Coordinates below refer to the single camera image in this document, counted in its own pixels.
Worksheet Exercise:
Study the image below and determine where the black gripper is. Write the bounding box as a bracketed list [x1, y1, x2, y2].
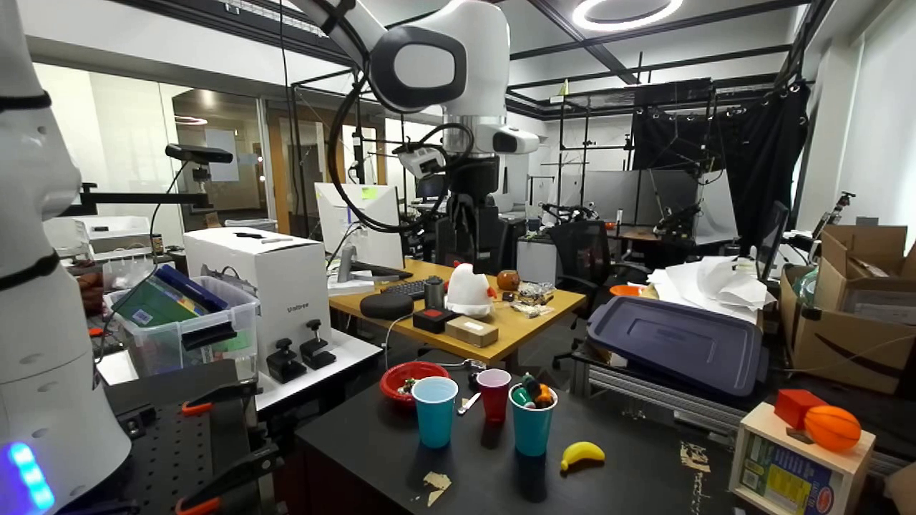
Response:
[448, 155, 503, 208]

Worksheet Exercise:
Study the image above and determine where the blue cup with toys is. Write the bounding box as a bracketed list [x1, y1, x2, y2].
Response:
[508, 371, 561, 461]

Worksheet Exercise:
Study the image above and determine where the red plastic bowl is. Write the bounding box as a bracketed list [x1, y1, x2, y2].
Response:
[377, 356, 453, 411]

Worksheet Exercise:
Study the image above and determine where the red plastic cup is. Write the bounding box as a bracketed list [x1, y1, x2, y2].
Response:
[473, 365, 516, 425]

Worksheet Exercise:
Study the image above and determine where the empty blue plastic cup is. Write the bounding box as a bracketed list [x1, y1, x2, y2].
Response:
[410, 374, 460, 451]

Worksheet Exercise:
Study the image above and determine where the black padded office chair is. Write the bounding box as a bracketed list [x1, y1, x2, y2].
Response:
[433, 195, 512, 275]

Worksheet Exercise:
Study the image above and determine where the brown toy football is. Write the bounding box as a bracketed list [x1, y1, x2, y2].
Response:
[492, 265, 525, 299]

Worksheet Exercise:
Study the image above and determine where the white plush chicken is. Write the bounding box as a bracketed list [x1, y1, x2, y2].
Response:
[442, 261, 496, 321]

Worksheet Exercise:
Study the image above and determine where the black mug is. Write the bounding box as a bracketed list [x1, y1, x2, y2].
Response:
[423, 275, 449, 312]

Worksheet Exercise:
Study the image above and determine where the black mesh office chair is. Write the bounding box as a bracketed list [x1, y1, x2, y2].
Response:
[541, 203, 625, 298]

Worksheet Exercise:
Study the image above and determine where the clear glass object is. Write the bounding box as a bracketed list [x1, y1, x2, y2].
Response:
[512, 281, 556, 316]

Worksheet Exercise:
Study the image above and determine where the black rounded pouch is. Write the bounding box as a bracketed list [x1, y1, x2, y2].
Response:
[357, 276, 433, 324]

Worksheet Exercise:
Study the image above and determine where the black box with red label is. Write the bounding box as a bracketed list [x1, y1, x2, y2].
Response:
[410, 306, 459, 334]

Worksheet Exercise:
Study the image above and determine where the light wooden desk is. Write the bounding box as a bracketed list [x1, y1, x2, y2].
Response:
[327, 253, 591, 365]

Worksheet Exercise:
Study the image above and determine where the small brown cardboard box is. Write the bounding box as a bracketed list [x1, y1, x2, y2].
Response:
[443, 313, 502, 348]

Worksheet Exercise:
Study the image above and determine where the white shelf board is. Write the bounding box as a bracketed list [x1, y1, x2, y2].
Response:
[94, 325, 385, 415]

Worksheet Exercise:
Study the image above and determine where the white cardboard equipment box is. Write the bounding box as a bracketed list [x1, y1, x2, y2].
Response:
[183, 226, 336, 361]

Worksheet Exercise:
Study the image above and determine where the black clamp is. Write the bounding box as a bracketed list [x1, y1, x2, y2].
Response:
[263, 334, 309, 385]
[297, 316, 337, 371]

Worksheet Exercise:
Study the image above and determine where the white crumpled cloth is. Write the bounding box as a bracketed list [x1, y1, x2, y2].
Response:
[648, 253, 774, 325]

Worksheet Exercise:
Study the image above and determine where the dark blue bin lid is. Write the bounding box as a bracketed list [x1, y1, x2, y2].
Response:
[585, 293, 770, 399]

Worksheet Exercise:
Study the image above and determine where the black curtain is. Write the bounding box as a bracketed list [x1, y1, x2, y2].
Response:
[631, 80, 814, 253]

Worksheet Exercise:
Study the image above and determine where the yellow toy banana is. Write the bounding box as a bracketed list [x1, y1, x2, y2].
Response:
[559, 438, 611, 474]

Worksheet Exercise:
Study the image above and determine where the beige paper scrap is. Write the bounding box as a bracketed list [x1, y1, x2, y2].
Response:
[419, 469, 455, 509]

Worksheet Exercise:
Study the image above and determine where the clear plastic storage bin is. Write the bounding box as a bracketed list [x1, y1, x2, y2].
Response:
[108, 265, 263, 379]

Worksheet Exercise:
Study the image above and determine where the green book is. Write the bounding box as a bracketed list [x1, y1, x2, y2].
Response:
[113, 271, 199, 328]

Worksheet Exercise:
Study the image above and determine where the beige tape residue strip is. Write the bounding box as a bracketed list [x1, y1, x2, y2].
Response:
[679, 438, 717, 515]

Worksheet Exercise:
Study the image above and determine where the red toy block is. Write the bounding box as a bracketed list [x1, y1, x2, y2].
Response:
[774, 385, 828, 432]

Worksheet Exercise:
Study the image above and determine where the open cardboard shipping box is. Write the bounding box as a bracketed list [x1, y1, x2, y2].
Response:
[778, 221, 916, 395]

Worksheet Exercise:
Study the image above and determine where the grey pegboard panel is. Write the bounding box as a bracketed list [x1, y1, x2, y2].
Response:
[103, 374, 290, 515]

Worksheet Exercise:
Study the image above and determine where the brown cardboard sheet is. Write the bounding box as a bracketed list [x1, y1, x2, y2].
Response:
[883, 461, 916, 515]

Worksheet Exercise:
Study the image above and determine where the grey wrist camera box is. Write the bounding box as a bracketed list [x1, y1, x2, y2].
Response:
[392, 140, 453, 179]

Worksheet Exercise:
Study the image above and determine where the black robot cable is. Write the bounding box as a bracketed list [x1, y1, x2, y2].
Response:
[323, 67, 482, 236]

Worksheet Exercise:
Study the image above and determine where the round ceiling ring light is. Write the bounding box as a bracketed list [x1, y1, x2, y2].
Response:
[571, 0, 687, 36]

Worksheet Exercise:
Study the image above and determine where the black camera on boom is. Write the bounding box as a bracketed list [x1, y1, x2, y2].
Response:
[164, 140, 237, 182]

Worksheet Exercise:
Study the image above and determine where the orange handled clamp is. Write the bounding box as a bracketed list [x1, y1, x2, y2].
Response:
[174, 379, 260, 422]
[174, 444, 280, 515]

